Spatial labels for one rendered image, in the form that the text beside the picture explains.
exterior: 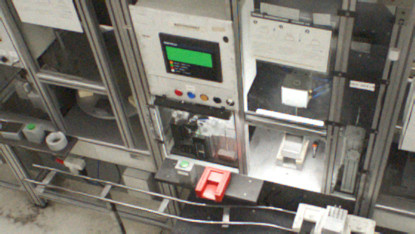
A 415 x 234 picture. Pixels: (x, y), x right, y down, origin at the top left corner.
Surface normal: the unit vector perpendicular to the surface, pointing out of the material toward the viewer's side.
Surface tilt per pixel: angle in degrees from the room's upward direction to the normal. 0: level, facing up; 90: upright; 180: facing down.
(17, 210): 0
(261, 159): 0
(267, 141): 0
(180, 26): 90
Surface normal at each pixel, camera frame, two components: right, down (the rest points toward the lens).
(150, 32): -0.29, 0.72
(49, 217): -0.03, -0.66
